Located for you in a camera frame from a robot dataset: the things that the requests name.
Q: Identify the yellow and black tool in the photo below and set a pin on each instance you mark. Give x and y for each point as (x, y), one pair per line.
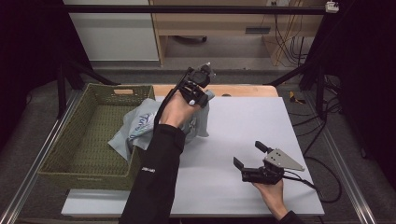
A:
(294, 97)

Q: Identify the wooden desk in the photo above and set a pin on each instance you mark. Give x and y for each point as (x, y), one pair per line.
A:
(218, 21)

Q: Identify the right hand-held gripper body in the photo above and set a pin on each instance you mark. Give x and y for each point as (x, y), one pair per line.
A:
(267, 171)

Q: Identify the person's right hand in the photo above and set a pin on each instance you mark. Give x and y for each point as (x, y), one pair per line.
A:
(271, 194)

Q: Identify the light grey printed shirt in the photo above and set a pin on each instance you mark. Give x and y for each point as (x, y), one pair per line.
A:
(140, 126)

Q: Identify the person's left hand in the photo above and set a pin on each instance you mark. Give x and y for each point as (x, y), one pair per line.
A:
(176, 109)

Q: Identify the small white device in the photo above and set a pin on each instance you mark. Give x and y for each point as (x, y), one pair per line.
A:
(332, 6)

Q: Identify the white cabinet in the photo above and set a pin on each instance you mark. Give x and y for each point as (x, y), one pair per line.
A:
(115, 34)

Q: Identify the aluminium frame rail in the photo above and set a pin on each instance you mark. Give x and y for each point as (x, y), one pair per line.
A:
(345, 168)
(37, 155)

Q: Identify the green woven basket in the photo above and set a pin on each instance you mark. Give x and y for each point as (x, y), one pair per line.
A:
(93, 137)

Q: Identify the black stand legs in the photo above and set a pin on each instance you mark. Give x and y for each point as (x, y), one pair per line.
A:
(308, 74)
(67, 77)

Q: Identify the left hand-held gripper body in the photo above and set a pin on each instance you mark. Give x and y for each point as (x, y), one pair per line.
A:
(195, 81)

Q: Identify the black horizontal frame bar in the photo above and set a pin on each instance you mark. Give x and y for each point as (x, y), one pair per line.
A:
(186, 9)

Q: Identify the black curtain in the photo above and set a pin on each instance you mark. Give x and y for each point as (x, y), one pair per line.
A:
(28, 43)
(364, 77)

